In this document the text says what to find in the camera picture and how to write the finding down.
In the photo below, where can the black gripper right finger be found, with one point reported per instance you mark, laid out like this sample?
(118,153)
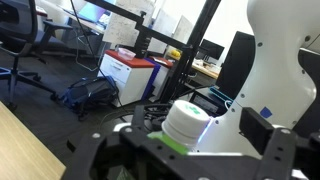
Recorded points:
(280,160)

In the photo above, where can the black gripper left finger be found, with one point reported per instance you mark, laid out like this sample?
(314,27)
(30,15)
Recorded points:
(140,156)

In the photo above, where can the green plastic bottle white cap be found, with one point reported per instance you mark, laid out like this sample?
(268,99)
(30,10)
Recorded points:
(185,120)

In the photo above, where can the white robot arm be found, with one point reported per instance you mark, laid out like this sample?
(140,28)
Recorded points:
(276,66)

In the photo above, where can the blue backpack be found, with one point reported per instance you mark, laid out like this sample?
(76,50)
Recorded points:
(90,93)

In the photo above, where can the white cabinet red top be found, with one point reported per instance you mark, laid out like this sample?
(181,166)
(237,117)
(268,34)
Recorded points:
(123,76)
(161,76)

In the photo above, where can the black box cyan edge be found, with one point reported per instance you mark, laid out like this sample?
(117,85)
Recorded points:
(206,101)

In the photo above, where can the clear plastic container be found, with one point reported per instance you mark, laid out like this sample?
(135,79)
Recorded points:
(126,53)

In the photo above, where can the large black monitor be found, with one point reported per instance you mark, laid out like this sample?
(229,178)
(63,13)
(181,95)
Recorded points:
(236,63)

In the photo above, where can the whiteboard with writing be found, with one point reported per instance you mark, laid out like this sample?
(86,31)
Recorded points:
(120,31)

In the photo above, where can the black vertical pole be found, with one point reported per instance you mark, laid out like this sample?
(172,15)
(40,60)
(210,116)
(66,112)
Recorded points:
(196,43)

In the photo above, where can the small black monitor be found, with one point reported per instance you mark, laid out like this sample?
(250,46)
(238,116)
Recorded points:
(211,49)

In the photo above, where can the open laptop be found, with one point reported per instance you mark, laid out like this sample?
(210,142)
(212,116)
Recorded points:
(91,11)

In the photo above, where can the dark office chair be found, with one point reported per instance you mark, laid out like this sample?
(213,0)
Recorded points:
(20,20)

